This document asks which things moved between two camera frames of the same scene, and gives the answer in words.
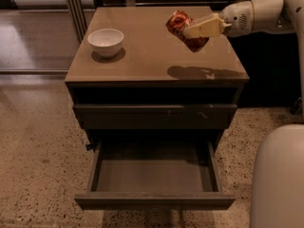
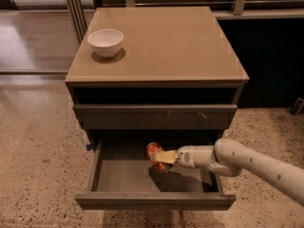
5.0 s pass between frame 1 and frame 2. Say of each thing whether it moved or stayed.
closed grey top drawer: stayed
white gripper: moved
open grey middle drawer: stayed
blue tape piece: stayed
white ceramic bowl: stayed
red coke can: moved
